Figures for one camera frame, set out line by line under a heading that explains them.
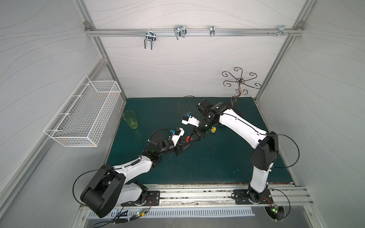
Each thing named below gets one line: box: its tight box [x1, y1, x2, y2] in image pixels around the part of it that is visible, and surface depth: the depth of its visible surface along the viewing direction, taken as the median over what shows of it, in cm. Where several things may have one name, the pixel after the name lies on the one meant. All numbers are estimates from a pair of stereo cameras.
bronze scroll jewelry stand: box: [221, 66, 262, 108], surface depth 90 cm
